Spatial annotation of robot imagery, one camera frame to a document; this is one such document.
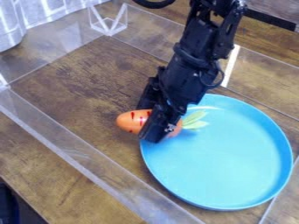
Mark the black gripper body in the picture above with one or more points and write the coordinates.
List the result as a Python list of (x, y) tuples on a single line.
[(185, 79)]

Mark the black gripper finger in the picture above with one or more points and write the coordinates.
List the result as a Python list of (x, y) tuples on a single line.
[(161, 124), (149, 94)]

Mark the orange toy carrot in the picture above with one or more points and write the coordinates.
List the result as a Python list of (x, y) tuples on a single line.
[(132, 121)]

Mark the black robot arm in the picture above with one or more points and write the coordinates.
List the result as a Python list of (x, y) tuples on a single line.
[(211, 27)]

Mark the clear acrylic front barrier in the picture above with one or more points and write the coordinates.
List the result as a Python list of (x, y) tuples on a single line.
[(132, 192)]

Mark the clear acrylic barrier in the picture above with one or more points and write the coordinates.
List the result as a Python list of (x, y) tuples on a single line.
[(261, 68), (132, 192)]

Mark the clear acrylic back barrier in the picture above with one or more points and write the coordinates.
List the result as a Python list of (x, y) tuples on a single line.
[(261, 68)]

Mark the blue plastic plate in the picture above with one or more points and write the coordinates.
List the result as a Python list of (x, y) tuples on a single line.
[(229, 166)]

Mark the white checkered curtain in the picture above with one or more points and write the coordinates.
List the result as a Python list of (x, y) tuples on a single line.
[(22, 14)]

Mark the clear acrylic corner bracket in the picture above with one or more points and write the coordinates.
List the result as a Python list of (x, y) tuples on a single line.
[(105, 25)]

